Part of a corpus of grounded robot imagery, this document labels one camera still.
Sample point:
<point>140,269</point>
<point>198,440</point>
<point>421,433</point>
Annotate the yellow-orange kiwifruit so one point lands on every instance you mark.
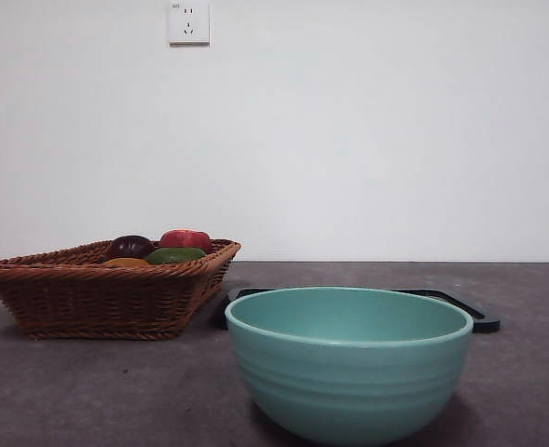
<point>126,262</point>

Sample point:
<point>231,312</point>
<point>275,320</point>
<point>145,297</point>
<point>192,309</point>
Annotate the teal ribbed bowl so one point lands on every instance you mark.
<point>347,386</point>

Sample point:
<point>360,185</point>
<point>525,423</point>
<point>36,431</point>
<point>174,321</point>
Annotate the red apple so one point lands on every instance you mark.
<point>184,239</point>

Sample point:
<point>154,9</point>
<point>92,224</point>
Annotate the green avocado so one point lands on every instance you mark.
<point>175,256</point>

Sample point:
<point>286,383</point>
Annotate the dark purple fruit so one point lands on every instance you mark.
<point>130,247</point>

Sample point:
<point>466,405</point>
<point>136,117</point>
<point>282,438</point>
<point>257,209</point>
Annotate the brown wicker basket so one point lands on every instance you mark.
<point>92,302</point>

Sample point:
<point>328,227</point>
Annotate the dark rectangular tray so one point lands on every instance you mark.
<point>484,321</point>

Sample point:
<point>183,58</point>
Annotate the white wall socket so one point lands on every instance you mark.
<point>189,23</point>

